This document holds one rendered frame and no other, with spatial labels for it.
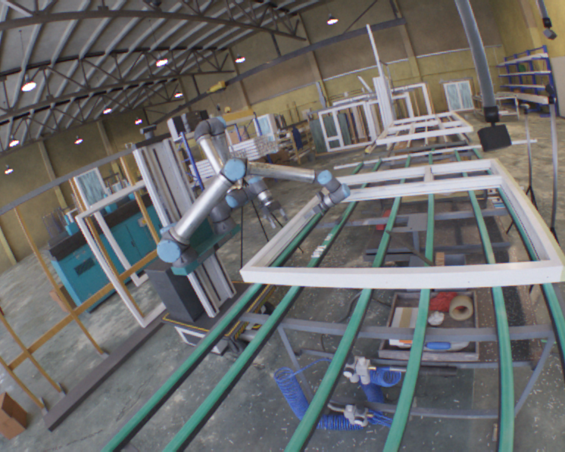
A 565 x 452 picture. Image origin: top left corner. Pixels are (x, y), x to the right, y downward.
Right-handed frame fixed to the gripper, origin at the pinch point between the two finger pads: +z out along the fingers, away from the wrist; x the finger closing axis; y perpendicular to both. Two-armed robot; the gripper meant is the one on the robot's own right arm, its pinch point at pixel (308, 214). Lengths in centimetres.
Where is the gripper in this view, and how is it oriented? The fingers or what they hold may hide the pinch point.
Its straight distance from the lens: 192.2
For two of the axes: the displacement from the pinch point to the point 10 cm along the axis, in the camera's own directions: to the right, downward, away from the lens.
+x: 5.0, -3.1, 8.1
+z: -6.7, 4.6, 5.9
